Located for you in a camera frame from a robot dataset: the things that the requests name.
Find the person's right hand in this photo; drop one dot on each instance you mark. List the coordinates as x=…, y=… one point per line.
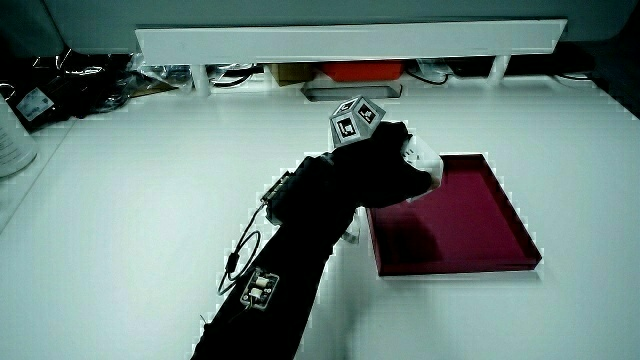
x=370, y=170

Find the white socket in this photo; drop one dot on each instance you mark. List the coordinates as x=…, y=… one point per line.
x=425, y=159

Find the person's right forearm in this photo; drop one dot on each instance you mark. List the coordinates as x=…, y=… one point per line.
x=295, y=260

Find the grey flat tray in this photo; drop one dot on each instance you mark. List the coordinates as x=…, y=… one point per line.
x=350, y=92

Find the dark red tray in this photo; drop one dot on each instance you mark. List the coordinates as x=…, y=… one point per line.
x=450, y=225

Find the red box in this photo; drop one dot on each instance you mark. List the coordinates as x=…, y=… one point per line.
x=362, y=71

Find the brown cardboard box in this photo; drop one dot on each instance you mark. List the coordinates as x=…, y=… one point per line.
x=291, y=73

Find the white raised shelf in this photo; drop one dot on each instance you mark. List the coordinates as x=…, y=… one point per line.
x=350, y=41

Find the small white sensor module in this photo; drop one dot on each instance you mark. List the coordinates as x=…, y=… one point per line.
x=259, y=289

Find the black plastic bags pile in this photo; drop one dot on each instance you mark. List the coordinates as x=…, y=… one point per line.
x=85, y=85

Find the white cylindrical container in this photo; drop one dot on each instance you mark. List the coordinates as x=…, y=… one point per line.
x=12, y=145

